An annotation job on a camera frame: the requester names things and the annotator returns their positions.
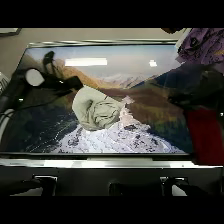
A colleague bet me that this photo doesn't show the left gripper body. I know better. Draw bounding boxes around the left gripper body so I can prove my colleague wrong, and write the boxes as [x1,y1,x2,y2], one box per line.
[61,75,85,92]

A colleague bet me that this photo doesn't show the cream garment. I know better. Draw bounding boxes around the cream garment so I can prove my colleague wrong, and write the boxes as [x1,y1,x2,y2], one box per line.
[71,85,128,132]

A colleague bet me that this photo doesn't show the purple patterned garment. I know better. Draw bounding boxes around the purple patterned garment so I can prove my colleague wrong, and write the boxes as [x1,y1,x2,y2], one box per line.
[175,27,224,74]

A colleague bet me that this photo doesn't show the red garment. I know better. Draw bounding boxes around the red garment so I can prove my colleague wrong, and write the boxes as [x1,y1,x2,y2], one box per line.
[183,107,224,167]

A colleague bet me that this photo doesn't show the silver frame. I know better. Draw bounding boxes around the silver frame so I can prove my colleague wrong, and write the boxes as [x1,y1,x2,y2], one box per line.
[0,39,224,197]

